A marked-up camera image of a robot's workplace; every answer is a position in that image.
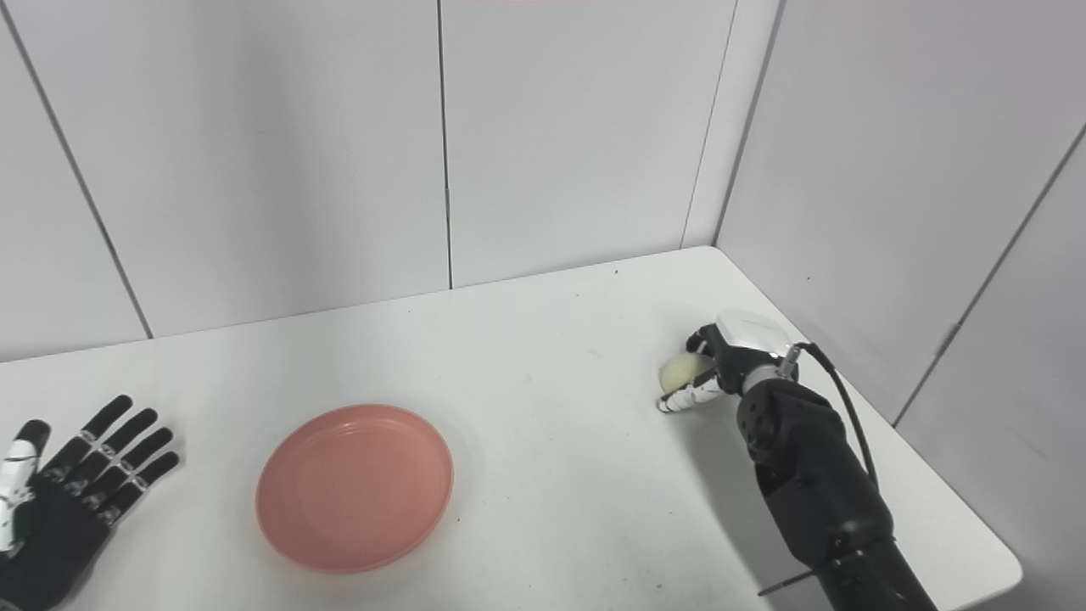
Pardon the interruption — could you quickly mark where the pink round plate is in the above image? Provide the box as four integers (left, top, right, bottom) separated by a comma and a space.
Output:
255, 404, 456, 575

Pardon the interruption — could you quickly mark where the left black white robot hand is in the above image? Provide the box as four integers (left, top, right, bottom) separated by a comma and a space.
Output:
0, 395, 181, 611

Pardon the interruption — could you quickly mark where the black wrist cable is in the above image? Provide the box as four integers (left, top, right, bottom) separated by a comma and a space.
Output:
781, 342, 880, 489

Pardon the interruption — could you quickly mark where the cream steamed bun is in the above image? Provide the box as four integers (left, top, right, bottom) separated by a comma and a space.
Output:
659, 353, 716, 398

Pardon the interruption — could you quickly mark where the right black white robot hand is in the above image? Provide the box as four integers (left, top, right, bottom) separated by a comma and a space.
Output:
657, 310, 799, 414

